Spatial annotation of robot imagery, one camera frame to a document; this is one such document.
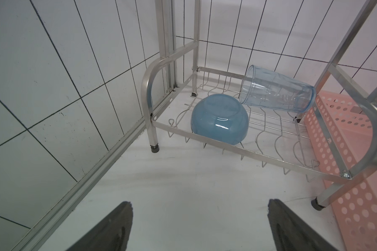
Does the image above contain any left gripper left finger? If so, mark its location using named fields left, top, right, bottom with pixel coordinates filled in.
left=68, top=201, right=133, bottom=251

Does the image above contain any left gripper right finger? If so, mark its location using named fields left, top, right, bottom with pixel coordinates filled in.
left=268, top=199, right=336, bottom=251

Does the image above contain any pink plastic basket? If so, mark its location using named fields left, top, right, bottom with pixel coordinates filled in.
left=303, top=90, right=377, bottom=251

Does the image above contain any metal dish rack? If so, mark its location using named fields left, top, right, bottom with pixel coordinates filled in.
left=140, top=0, right=377, bottom=211

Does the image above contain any blue bowl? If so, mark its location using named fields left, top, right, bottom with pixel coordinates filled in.
left=191, top=94, right=249, bottom=145

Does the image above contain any light blue container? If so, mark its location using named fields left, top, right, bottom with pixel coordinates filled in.
left=239, top=65, right=317, bottom=114

